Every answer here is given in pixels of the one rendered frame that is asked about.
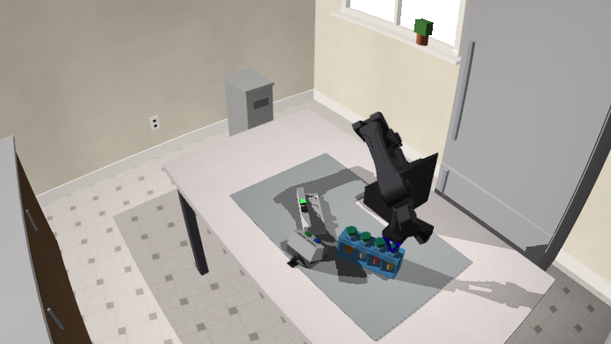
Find grey flat mat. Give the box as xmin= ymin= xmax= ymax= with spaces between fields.
xmin=229 ymin=153 xmax=472 ymax=341

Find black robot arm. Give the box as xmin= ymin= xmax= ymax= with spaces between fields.
xmin=352 ymin=111 xmax=434 ymax=245

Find blue tube rack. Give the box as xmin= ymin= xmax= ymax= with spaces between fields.
xmin=337 ymin=227 xmax=406 ymax=279

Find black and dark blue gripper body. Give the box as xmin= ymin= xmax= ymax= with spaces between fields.
xmin=382 ymin=214 xmax=406 ymax=243

